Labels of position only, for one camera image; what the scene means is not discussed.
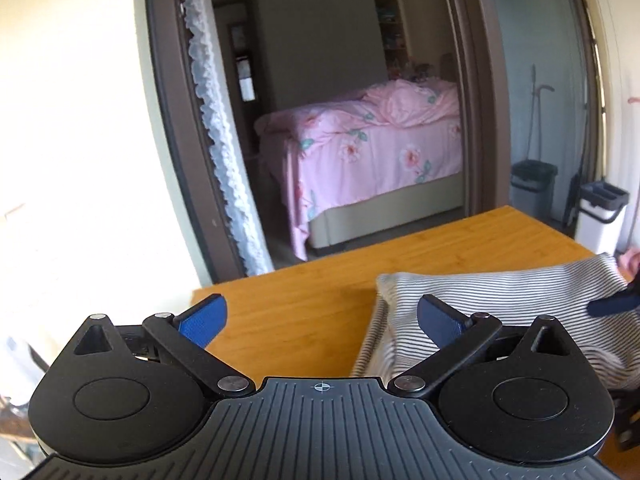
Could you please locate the striped grey garment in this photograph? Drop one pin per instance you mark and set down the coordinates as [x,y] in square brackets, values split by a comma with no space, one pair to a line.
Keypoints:
[500,285]

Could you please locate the bed with pink floral sheet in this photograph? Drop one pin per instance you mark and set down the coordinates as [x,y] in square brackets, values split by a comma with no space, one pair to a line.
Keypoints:
[380,170]

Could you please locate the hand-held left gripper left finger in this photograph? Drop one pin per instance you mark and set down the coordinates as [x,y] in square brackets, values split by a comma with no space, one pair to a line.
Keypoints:
[205,321]

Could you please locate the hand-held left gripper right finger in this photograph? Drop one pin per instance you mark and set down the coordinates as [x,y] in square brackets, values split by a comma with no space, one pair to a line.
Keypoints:
[441,322]

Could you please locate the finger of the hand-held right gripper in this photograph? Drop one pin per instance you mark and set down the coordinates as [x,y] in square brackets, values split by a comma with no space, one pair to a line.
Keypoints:
[616,302]

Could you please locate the wooden bookshelf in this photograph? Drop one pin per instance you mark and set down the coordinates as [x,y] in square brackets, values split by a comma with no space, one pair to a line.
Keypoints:
[390,30]

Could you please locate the white lace curtain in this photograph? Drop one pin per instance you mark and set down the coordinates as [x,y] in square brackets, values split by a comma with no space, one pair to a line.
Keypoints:
[220,135]

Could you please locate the glass sliding door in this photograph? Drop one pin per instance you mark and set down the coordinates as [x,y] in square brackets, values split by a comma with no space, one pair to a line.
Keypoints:
[540,35]

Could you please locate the brown door frame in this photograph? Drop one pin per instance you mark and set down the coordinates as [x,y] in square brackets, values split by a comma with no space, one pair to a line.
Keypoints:
[170,110]

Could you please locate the pink quilt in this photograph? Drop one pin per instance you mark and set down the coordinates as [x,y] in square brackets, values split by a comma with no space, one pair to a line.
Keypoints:
[415,105]

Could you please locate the dark wooden shelf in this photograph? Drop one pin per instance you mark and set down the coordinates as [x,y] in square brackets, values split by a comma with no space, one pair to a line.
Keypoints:
[242,60]

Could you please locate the white trash bin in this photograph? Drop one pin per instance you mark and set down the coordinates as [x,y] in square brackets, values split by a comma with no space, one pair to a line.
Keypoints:
[600,225]

